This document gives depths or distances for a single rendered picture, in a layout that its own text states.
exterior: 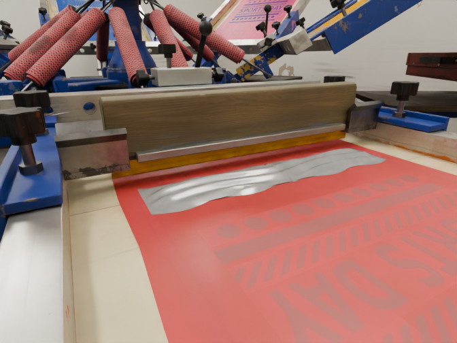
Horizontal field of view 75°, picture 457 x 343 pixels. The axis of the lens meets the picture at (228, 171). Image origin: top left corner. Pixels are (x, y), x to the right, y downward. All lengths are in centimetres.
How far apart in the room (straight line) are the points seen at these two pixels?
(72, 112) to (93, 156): 24
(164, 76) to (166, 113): 30
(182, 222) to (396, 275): 18
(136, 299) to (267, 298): 9
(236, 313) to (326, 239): 11
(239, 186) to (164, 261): 14
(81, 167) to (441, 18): 244
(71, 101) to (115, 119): 23
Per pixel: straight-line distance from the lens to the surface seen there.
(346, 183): 40
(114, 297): 23
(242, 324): 20
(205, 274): 24
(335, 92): 53
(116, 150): 37
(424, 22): 264
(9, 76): 107
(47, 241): 24
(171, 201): 33
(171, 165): 41
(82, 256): 28
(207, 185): 35
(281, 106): 47
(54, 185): 30
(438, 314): 25
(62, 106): 60
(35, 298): 20
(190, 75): 69
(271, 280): 23
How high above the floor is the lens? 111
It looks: 22 degrees down
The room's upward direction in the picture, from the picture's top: straight up
